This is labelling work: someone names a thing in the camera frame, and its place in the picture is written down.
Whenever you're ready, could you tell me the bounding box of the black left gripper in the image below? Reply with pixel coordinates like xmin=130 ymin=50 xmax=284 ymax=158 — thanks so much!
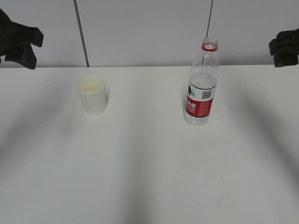
xmin=0 ymin=9 xmax=44 ymax=69

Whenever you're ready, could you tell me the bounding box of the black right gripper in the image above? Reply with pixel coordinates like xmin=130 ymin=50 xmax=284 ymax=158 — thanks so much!
xmin=269 ymin=29 xmax=299 ymax=68

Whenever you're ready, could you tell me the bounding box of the Nongfu Spring water bottle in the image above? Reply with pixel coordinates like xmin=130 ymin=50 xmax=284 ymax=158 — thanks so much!
xmin=184 ymin=37 xmax=219 ymax=126

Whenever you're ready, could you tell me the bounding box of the white paper cup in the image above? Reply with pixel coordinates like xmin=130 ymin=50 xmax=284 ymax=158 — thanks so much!
xmin=76 ymin=76 xmax=106 ymax=116

